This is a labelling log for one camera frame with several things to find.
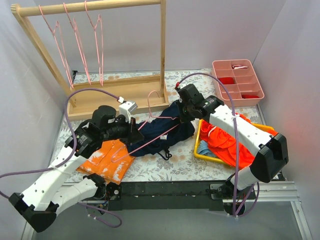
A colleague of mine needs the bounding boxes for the navy blue shorts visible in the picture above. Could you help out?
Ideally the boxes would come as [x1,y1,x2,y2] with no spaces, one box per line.
[127,100,195,157]

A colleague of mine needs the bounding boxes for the pink wire hanger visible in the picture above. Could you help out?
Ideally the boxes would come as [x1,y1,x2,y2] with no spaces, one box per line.
[84,0,104,86]
[110,90,178,163]
[63,3,92,86]
[38,5,74,89]

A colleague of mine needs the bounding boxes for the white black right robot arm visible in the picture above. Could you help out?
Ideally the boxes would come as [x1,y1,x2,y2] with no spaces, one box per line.
[176,84,289,199]

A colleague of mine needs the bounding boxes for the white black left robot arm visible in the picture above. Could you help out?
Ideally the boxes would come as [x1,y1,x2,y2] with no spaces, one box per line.
[8,101,144,233]

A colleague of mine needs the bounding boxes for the orange white patterned shorts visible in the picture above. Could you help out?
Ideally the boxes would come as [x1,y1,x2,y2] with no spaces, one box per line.
[76,140,135,185]

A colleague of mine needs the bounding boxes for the bright orange shorts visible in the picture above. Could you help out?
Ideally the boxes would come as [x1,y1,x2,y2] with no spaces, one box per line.
[199,113,278,168]

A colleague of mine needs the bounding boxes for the white garment label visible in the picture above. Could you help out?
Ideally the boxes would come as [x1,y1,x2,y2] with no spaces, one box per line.
[160,134,168,141]

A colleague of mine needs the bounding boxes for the wooden clothes rack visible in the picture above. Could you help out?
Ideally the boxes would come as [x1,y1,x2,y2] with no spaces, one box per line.
[10,0,169,121]

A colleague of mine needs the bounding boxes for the light blue cloth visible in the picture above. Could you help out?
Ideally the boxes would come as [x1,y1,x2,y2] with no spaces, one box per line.
[196,140,216,158]

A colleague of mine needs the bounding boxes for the yellow plastic tray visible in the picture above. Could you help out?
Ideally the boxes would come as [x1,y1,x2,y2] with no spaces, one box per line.
[193,119,276,167]

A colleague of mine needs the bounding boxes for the pink divided organizer tray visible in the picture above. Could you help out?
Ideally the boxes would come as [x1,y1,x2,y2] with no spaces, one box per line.
[211,59,265,107]

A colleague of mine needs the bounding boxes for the red white item in organizer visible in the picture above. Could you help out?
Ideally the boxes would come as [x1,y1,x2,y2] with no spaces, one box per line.
[231,64,248,70]

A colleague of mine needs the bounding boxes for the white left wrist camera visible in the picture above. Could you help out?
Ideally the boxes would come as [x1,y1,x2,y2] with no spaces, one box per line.
[117,96,138,123]

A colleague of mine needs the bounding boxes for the black drawstring cord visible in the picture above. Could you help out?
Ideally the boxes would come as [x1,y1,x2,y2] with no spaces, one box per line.
[159,147,173,161]

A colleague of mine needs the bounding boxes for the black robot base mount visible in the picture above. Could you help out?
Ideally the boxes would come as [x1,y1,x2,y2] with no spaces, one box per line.
[94,178,247,216]

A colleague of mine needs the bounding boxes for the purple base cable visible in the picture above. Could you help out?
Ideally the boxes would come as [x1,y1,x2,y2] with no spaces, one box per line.
[77,201,123,228]

